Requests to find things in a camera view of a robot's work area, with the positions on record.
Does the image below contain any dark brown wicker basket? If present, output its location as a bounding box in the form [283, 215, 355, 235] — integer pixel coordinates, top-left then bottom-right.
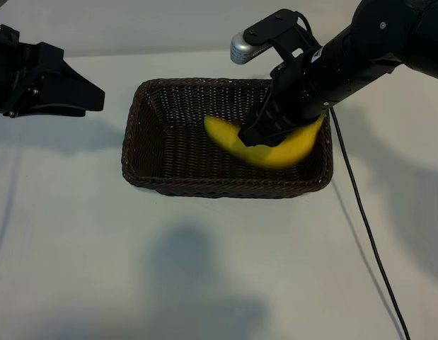
[121, 77, 335, 199]

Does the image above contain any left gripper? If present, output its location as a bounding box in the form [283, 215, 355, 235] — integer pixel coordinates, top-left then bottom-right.
[0, 24, 105, 118]

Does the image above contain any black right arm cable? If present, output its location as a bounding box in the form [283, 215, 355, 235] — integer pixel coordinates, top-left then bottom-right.
[329, 108, 411, 340]

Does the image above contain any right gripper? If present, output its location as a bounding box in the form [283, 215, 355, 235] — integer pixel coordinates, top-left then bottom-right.
[238, 44, 347, 147]

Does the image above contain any yellow banana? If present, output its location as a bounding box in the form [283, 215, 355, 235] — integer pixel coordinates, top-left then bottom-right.
[203, 113, 326, 169]

